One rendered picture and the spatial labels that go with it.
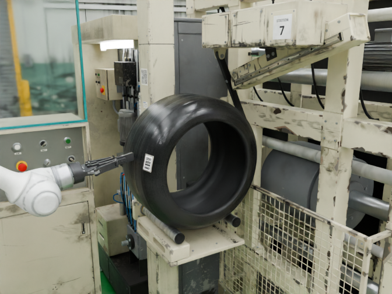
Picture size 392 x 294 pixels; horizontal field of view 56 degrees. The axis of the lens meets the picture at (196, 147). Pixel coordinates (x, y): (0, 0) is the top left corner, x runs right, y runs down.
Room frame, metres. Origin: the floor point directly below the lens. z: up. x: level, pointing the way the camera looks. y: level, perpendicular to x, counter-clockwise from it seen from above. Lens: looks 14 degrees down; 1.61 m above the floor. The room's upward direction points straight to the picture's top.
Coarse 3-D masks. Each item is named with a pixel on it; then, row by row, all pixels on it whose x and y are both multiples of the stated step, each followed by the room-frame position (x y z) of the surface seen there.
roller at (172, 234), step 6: (144, 210) 1.59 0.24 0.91; (150, 216) 1.53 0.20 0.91; (156, 222) 1.47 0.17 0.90; (162, 222) 1.44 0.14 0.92; (162, 228) 1.42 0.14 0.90; (168, 228) 1.39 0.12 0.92; (174, 228) 1.38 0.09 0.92; (168, 234) 1.38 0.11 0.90; (174, 234) 1.34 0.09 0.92; (180, 234) 1.33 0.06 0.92; (174, 240) 1.33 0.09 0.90; (180, 240) 1.33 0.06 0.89
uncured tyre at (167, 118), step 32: (192, 96) 1.48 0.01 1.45; (160, 128) 1.33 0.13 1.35; (224, 128) 1.73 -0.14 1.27; (160, 160) 1.30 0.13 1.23; (224, 160) 1.74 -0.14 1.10; (256, 160) 1.53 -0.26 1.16; (160, 192) 1.30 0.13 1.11; (192, 192) 1.67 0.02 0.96; (224, 192) 1.63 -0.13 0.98; (192, 224) 1.37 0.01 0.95
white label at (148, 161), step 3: (147, 156) 1.30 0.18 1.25; (150, 156) 1.29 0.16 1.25; (153, 156) 1.28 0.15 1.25; (147, 159) 1.30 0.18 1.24; (150, 159) 1.29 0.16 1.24; (144, 162) 1.30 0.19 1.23; (147, 162) 1.29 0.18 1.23; (150, 162) 1.28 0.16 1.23; (144, 165) 1.30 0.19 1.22; (147, 165) 1.29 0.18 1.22; (150, 165) 1.28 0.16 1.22; (144, 168) 1.30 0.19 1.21; (147, 168) 1.29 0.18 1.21; (150, 168) 1.28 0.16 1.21; (150, 171) 1.28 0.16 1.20
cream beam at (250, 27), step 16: (304, 0) 1.30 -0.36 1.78; (208, 16) 1.75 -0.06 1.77; (224, 16) 1.64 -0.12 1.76; (240, 16) 1.54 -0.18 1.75; (256, 16) 1.46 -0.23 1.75; (272, 16) 1.38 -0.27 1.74; (304, 16) 1.30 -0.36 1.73; (320, 16) 1.34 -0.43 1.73; (336, 16) 1.38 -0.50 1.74; (208, 32) 1.75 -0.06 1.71; (224, 32) 1.64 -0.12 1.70; (240, 32) 1.54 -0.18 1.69; (256, 32) 1.46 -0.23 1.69; (272, 32) 1.38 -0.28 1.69; (304, 32) 1.30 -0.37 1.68; (320, 32) 1.34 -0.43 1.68
